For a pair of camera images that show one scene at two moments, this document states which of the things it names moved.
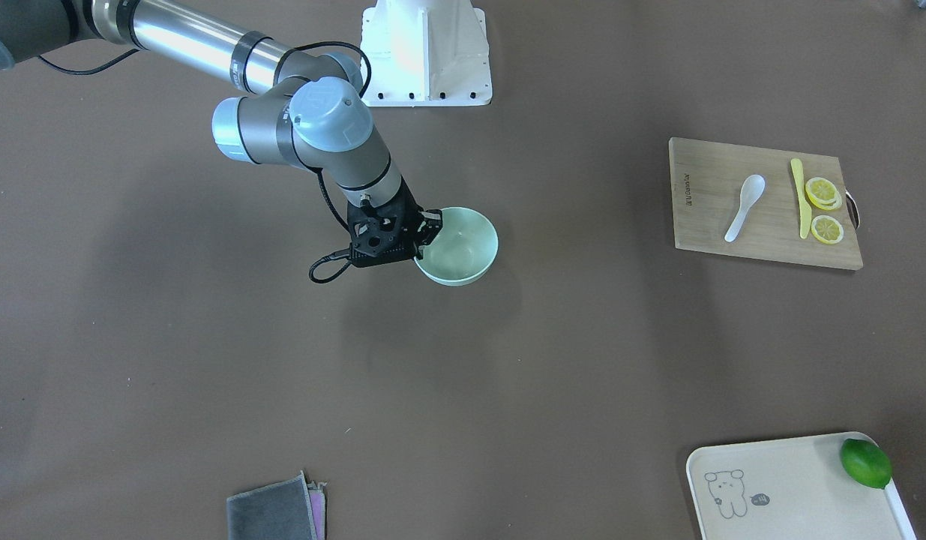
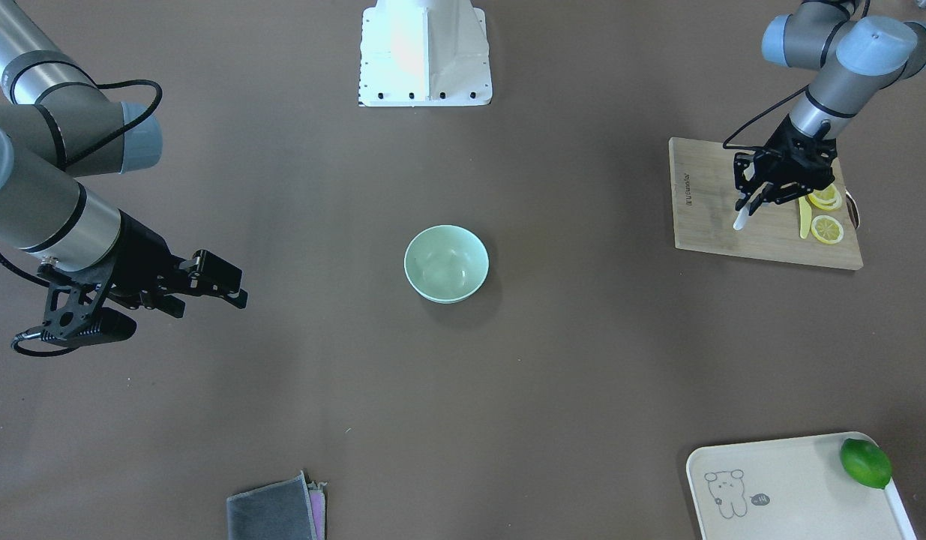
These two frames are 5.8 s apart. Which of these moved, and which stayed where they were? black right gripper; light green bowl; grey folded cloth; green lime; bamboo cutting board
Moved: black right gripper; light green bowl
Stayed: grey folded cloth; bamboo cutting board; green lime
